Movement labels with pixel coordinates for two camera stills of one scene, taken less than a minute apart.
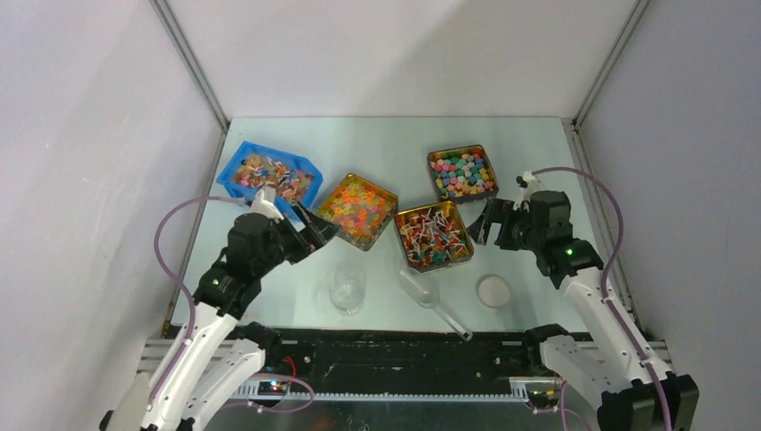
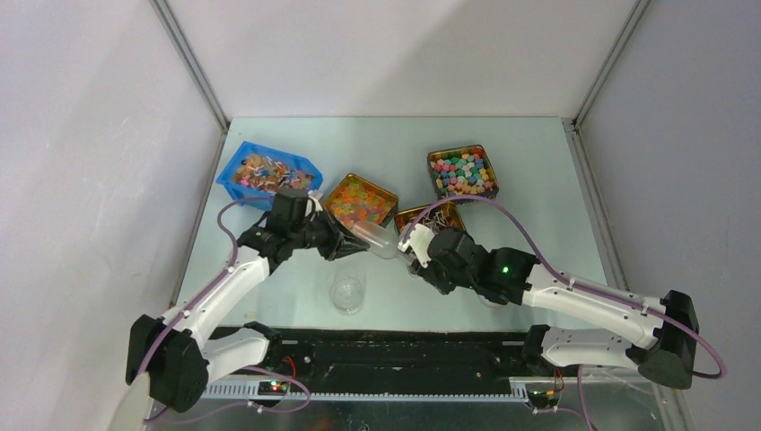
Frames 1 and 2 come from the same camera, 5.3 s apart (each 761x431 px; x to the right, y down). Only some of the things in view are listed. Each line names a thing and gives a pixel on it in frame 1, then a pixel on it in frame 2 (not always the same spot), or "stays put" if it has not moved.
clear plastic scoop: (424, 292) → (382, 241)
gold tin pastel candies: (462, 174) stays put
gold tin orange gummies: (360, 208) stays put
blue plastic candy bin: (295, 180) stays put
